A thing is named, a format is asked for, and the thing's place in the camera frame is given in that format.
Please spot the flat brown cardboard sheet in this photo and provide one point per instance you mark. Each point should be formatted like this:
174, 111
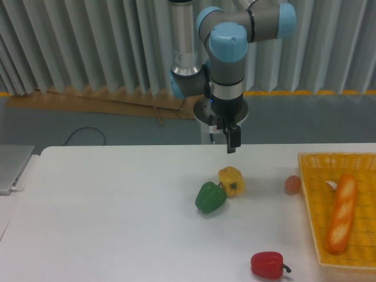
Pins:
161, 106

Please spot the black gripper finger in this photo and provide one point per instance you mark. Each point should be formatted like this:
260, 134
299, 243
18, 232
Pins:
233, 137
221, 124

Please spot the silver laptop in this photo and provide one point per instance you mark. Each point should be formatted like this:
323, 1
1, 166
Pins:
14, 159

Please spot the white tag in basket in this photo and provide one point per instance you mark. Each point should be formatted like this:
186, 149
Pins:
332, 184

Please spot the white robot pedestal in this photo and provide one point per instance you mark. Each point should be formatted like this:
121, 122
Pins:
207, 129

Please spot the yellow bell pepper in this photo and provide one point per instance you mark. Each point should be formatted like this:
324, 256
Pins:
232, 181

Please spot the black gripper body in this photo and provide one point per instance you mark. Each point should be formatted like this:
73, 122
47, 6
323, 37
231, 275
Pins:
227, 108

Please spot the brown egg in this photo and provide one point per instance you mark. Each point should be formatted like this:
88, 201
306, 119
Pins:
292, 185

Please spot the yellow woven basket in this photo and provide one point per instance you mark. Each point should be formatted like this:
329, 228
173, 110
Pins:
317, 171

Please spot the toy baguette bread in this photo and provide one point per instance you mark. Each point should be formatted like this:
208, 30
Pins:
342, 217

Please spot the red bell pepper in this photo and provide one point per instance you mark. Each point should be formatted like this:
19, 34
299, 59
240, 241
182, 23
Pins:
268, 264

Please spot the green bell pepper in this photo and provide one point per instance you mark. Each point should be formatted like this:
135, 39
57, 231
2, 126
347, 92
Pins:
210, 197

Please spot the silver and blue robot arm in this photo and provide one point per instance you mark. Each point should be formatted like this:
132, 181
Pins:
210, 57

